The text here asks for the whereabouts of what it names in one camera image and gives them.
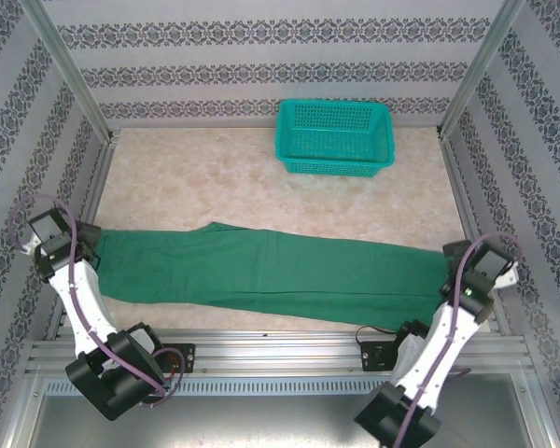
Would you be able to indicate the green long pants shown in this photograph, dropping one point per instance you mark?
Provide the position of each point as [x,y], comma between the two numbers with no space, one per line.
[261,266]

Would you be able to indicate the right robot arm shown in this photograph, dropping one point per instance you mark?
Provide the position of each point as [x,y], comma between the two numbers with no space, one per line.
[430,345]

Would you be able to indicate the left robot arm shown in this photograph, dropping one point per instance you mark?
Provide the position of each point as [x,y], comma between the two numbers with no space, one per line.
[81,308]

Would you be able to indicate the teal plastic basket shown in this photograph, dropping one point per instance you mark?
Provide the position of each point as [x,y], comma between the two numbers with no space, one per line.
[308,161]

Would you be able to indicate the aluminium frame post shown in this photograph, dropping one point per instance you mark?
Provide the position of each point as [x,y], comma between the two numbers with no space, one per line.
[67,65]
[483,65]

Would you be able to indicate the aluminium front rail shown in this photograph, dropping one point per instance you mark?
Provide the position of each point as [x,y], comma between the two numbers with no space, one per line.
[280,347]

